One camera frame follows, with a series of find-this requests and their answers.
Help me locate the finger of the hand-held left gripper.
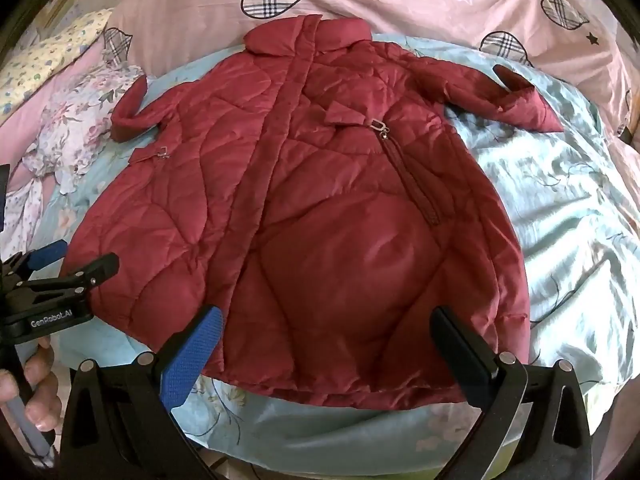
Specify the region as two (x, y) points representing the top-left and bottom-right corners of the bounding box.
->
(12, 253), (121, 306)
(0, 239), (69, 281)

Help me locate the dark red quilted coat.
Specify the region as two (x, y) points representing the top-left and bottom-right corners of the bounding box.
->
(60, 16), (566, 409)

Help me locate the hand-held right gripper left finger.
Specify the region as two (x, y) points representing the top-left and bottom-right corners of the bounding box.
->
(52, 305), (223, 480)

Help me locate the person's left hand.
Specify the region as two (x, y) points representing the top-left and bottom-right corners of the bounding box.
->
(0, 335), (62, 432)

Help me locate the light blue floral bed sheet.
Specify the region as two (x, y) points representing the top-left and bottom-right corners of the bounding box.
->
(30, 35), (640, 480)

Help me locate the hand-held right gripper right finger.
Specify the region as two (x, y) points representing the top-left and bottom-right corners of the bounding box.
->
(430, 306), (608, 480)

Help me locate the yellow floral pillow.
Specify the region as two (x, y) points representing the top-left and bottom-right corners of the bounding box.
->
(0, 8), (114, 117)

